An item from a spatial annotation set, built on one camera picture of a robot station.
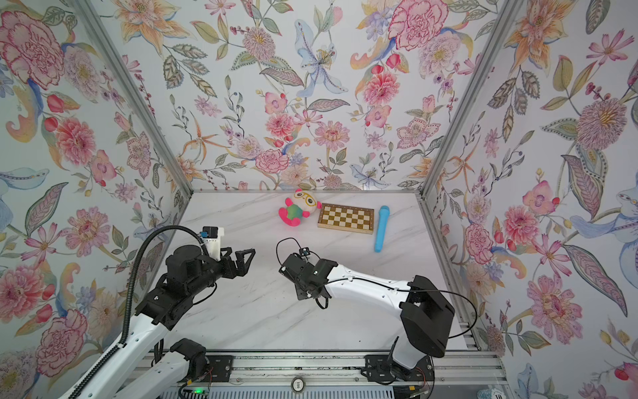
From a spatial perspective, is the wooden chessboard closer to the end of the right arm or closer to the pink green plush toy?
the pink green plush toy

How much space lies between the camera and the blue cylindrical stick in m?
1.03

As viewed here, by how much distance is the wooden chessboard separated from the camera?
1.08m

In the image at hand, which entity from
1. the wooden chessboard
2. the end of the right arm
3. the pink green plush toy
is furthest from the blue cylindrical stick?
the end of the right arm

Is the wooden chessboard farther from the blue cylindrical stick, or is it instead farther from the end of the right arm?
the end of the right arm

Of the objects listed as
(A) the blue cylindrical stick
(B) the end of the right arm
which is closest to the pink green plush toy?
(A) the blue cylindrical stick

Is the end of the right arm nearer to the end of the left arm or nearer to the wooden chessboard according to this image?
the end of the left arm

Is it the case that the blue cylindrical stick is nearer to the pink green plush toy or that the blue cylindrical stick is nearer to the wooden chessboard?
the wooden chessboard

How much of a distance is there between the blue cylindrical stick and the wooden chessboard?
0.03m

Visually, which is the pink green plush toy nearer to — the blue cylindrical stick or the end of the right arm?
the blue cylindrical stick

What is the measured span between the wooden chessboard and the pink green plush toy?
0.18ft

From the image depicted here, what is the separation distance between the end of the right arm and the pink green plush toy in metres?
0.44

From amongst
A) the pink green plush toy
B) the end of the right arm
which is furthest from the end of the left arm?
the pink green plush toy

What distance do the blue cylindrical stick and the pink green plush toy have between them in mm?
275

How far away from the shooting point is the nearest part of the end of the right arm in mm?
565
